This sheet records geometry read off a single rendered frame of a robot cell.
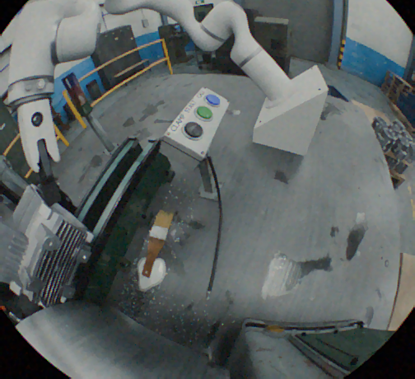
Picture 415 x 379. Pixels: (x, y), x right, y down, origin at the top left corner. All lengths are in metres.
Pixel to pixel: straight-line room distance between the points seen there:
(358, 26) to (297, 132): 6.76
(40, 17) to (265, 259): 0.63
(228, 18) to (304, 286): 0.80
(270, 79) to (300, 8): 6.16
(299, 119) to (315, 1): 6.40
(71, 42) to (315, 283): 0.66
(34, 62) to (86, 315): 0.31
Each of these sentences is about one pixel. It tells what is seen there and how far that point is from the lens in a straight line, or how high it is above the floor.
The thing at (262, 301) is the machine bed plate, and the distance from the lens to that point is 0.43.
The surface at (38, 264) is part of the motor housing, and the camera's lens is 0.35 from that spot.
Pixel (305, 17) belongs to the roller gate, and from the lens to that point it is 6.68.
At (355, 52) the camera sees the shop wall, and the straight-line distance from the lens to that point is 7.14.
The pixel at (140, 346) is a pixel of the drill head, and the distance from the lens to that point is 0.20.
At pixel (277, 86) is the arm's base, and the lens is 0.62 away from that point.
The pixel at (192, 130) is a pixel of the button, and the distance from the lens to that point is 0.25.
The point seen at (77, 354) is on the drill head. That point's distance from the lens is 0.19.
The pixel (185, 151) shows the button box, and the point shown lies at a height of 1.05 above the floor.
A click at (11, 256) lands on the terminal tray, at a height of 1.10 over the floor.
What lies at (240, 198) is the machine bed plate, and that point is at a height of 0.80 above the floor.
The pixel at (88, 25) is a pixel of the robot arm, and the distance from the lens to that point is 0.28.
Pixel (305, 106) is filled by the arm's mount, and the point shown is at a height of 1.00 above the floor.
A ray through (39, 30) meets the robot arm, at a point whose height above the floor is 1.31.
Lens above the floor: 1.22
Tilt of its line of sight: 52 degrees down
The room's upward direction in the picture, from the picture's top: 12 degrees counter-clockwise
